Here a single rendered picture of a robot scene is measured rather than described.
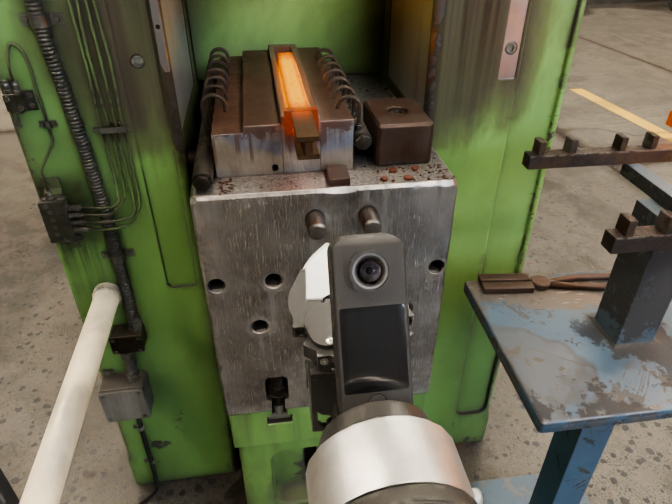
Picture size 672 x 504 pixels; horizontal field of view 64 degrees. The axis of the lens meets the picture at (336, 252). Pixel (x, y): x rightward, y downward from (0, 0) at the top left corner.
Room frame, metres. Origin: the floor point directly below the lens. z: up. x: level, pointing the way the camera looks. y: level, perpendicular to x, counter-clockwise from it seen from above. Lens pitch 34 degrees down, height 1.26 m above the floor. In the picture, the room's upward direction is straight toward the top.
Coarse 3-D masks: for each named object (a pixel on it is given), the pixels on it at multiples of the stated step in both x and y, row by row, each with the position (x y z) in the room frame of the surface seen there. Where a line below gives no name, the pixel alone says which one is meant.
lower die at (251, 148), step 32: (256, 64) 1.02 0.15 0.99; (256, 96) 0.84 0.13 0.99; (320, 96) 0.83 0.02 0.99; (224, 128) 0.73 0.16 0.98; (256, 128) 0.71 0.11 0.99; (320, 128) 0.73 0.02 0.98; (352, 128) 0.73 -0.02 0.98; (224, 160) 0.71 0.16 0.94; (256, 160) 0.71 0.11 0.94; (288, 160) 0.72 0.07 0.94; (320, 160) 0.73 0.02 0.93; (352, 160) 0.73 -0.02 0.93
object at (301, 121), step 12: (288, 60) 0.98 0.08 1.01; (288, 72) 0.91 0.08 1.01; (288, 84) 0.84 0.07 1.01; (300, 84) 0.84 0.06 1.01; (288, 96) 0.78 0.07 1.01; (300, 96) 0.78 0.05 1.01; (288, 108) 0.71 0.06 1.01; (300, 108) 0.71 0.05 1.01; (312, 108) 0.71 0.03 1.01; (288, 120) 0.71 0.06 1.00; (300, 120) 0.67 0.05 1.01; (312, 120) 0.67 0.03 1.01; (288, 132) 0.70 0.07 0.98; (300, 132) 0.63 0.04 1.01; (312, 132) 0.63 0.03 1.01; (300, 144) 0.65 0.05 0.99; (312, 144) 0.65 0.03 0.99; (300, 156) 0.62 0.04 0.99; (312, 156) 0.62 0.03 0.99
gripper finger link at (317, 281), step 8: (320, 248) 0.39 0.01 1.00; (312, 256) 0.38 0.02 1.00; (320, 256) 0.37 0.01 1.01; (312, 264) 0.36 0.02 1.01; (320, 264) 0.36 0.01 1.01; (312, 272) 0.35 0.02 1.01; (320, 272) 0.35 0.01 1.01; (312, 280) 0.34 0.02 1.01; (320, 280) 0.34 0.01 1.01; (328, 280) 0.34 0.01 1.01; (312, 288) 0.33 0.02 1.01; (320, 288) 0.33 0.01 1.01; (328, 288) 0.33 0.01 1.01; (312, 296) 0.32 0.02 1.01; (320, 296) 0.32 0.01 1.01; (328, 296) 0.32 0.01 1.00
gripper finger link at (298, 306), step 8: (304, 272) 0.35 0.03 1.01; (296, 280) 0.34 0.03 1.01; (304, 280) 0.34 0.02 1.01; (296, 288) 0.33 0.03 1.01; (304, 288) 0.33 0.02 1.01; (288, 296) 0.32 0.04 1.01; (296, 296) 0.32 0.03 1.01; (304, 296) 0.32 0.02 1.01; (288, 304) 0.31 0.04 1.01; (296, 304) 0.31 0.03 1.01; (304, 304) 0.31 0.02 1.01; (312, 304) 0.31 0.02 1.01; (296, 312) 0.30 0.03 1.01; (304, 312) 0.30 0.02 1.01; (296, 320) 0.29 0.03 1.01; (296, 328) 0.28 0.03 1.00; (296, 336) 0.28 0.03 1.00; (304, 336) 0.29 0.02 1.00
